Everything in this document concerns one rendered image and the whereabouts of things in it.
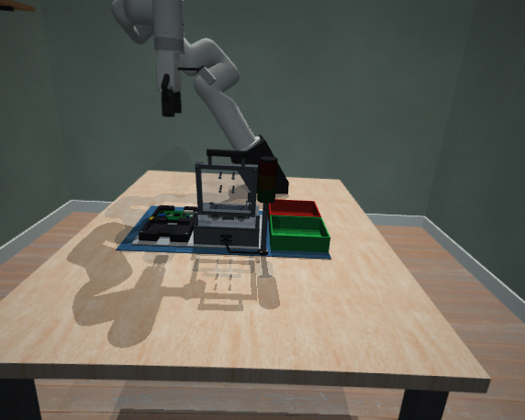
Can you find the green circuit board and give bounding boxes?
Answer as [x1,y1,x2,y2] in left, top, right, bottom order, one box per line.
[157,210,194,220]

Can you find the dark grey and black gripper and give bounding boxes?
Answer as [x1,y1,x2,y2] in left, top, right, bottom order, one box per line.
[155,50,184,117]

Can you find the red open-top bin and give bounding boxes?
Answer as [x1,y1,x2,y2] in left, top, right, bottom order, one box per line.
[268,199,321,224]

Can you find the green bin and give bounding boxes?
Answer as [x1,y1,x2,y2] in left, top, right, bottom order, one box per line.
[269,216,330,253]

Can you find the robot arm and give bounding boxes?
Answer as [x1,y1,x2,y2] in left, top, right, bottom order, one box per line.
[111,0,260,151]

